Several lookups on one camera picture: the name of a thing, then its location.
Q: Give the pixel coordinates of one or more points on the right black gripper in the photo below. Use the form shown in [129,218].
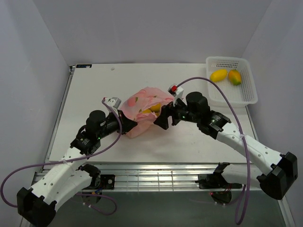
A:
[166,111]

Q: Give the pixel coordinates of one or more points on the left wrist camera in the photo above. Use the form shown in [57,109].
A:
[112,104]

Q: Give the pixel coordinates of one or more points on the pink plastic bag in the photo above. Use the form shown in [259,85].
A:
[145,98]

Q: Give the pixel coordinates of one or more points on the yellow green fake mango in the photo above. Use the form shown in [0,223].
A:
[234,77]

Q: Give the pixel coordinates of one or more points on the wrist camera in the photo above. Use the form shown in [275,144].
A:
[112,104]
[177,93]

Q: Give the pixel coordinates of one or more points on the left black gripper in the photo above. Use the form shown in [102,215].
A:
[127,124]

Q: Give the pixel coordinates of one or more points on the yellow fake fruit in bag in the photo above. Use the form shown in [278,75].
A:
[153,109]

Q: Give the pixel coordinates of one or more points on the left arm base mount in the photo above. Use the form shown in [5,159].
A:
[93,182]

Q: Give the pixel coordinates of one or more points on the aluminium frame rail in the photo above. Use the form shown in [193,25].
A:
[170,178]

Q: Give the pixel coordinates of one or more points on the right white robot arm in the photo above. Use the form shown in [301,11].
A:
[278,171]

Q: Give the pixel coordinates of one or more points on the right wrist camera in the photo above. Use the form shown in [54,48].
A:
[177,93]

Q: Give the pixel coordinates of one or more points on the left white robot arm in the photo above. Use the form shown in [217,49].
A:
[40,202]

